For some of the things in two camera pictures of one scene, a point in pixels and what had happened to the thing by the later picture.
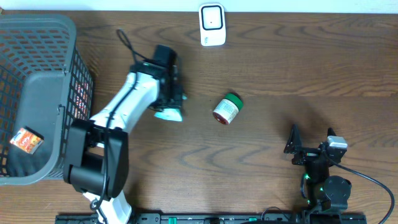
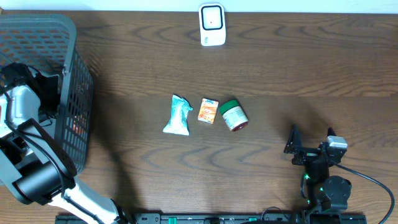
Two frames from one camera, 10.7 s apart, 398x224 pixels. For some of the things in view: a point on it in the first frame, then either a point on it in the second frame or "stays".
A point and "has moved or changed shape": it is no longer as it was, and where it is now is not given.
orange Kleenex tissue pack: x=27 y=140 has moved or changed shape
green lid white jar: x=227 y=108 -> x=234 y=116
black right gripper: x=295 y=145 stays
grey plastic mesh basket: x=45 y=84 stays
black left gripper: x=175 y=90 -> x=16 y=72
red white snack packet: x=81 y=100 stays
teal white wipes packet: x=171 y=114 -> x=178 y=122
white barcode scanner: x=212 y=24 stays
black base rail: x=218 y=218 stays
